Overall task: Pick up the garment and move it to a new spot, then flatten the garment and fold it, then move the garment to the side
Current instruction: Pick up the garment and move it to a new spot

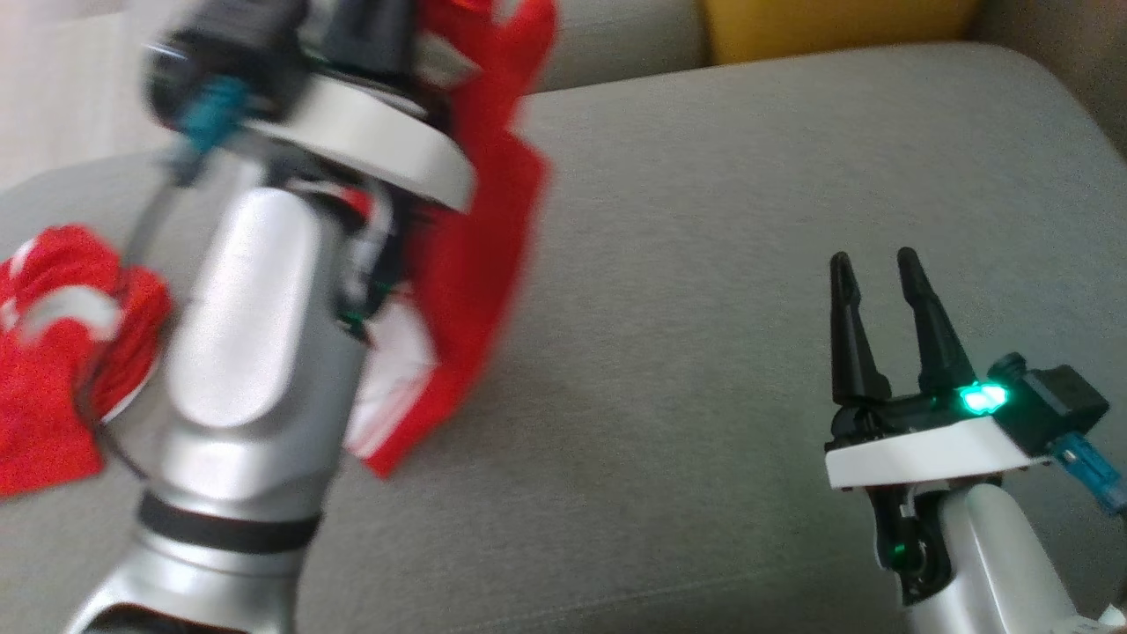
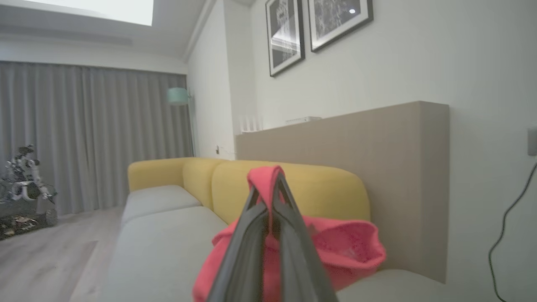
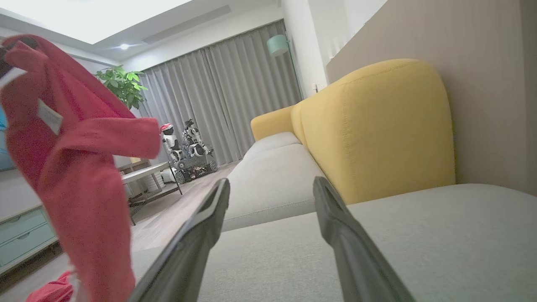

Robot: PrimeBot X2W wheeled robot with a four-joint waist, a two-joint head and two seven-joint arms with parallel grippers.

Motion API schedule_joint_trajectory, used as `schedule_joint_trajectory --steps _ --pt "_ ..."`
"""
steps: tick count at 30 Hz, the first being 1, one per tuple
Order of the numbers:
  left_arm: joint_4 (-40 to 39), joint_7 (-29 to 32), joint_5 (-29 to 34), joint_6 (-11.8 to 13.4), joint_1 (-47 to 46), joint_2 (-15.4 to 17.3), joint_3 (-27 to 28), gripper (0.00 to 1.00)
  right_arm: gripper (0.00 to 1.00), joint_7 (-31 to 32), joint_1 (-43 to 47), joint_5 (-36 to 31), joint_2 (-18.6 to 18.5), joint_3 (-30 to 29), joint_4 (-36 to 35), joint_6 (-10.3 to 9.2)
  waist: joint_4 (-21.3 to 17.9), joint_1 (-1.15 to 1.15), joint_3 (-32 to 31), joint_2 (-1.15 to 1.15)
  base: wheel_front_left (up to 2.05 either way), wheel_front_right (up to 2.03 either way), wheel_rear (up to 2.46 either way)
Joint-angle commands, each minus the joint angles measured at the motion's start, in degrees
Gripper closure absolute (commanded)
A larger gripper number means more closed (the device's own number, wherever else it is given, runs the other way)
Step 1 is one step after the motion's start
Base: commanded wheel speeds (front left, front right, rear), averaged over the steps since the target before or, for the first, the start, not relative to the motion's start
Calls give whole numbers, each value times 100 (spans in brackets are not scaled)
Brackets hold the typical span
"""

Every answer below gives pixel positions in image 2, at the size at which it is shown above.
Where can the wide black framed picture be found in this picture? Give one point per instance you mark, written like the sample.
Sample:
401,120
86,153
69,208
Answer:
335,19

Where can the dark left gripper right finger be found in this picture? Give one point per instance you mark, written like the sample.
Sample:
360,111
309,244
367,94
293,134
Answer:
295,260

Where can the white router with antennas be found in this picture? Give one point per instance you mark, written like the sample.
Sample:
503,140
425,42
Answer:
250,126

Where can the teal floor lamp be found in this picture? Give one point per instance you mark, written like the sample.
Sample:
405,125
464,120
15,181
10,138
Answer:
178,96

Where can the small grey sofa seat cushion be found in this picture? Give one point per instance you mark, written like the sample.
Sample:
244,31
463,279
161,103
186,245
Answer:
157,201

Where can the yellow sofa back cushion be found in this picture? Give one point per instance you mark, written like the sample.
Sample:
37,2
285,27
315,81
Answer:
319,193
197,176

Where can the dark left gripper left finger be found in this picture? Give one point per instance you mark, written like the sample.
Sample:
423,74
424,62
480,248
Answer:
245,256

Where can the white black robot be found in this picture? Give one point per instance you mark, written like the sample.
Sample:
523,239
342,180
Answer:
23,180

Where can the ceiling light panel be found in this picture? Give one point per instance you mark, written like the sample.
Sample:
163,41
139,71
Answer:
105,9

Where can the narrow black framed picture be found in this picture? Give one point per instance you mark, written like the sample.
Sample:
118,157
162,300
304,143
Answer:
285,33

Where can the grey wall socket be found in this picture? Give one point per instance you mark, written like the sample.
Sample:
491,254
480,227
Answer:
533,141

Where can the red white basketball jersey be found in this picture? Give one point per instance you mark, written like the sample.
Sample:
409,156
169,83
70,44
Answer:
350,245

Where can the grey curtain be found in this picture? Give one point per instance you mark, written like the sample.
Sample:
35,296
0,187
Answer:
96,138

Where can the yellow sofa armrest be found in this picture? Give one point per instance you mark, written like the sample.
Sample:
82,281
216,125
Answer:
153,173

